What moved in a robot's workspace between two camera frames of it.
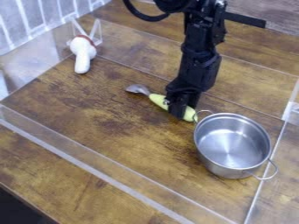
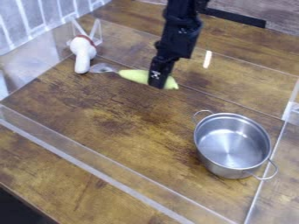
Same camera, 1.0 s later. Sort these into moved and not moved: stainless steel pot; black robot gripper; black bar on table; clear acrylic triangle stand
Moved: black robot gripper
Not moved: black bar on table; stainless steel pot; clear acrylic triangle stand
